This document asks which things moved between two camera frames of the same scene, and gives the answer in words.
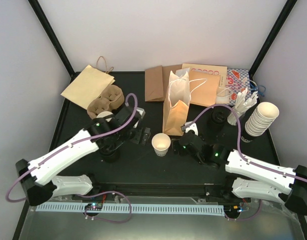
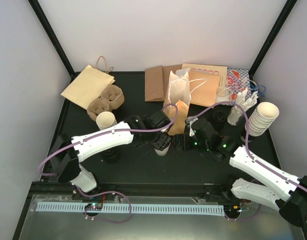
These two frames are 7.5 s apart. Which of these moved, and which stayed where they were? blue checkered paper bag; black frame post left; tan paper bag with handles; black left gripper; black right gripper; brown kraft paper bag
Moved: black right gripper; black left gripper
Stayed: brown kraft paper bag; black frame post left; blue checkered paper bag; tan paper bag with handles
